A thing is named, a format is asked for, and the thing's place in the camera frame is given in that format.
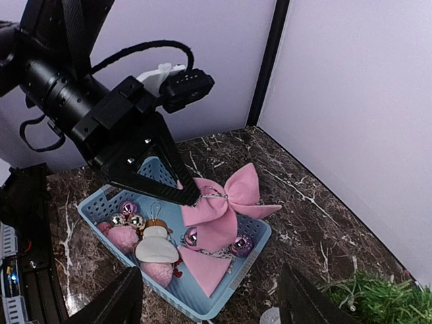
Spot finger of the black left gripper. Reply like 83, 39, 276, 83
100, 113, 200, 206

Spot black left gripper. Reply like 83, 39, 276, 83
1, 1, 214, 173

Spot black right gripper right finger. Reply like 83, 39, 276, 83
278, 263, 345, 323

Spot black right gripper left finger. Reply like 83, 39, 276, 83
64, 267, 143, 324

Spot white ball string lights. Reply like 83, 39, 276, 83
259, 307, 281, 324

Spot small green christmas tree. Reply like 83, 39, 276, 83
319, 271, 431, 323

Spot pink fabric bow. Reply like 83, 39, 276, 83
179, 163, 281, 298

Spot white snowman ornament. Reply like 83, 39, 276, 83
134, 201, 184, 279

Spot pink bauble ornaments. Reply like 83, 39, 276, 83
98, 199, 256, 288

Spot light blue plastic basket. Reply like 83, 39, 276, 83
78, 164, 277, 321

